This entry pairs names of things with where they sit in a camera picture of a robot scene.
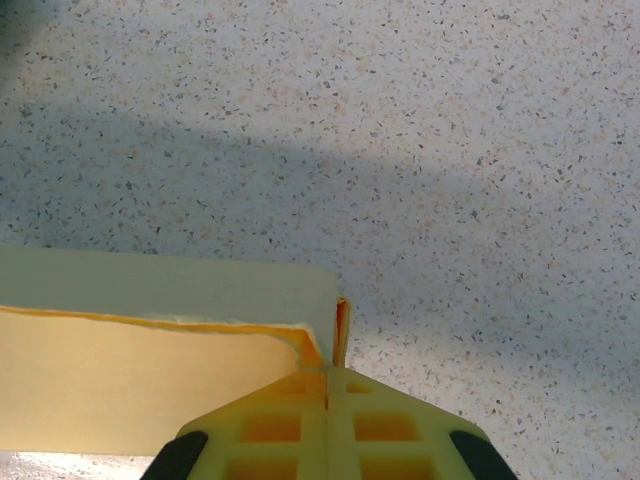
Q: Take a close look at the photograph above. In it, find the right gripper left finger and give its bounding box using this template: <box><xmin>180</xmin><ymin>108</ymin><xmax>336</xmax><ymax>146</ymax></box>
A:
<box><xmin>148</xmin><ymin>368</ymin><xmax>330</xmax><ymax>480</ymax></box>

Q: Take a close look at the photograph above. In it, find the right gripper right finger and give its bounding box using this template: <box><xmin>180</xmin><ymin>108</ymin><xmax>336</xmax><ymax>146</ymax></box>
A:
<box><xmin>327</xmin><ymin>368</ymin><xmax>507</xmax><ymax>480</ymax></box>

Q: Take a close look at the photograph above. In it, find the orange paper box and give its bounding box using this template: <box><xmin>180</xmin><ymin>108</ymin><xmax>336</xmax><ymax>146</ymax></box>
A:
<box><xmin>0</xmin><ymin>243</ymin><xmax>353</xmax><ymax>457</ymax></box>

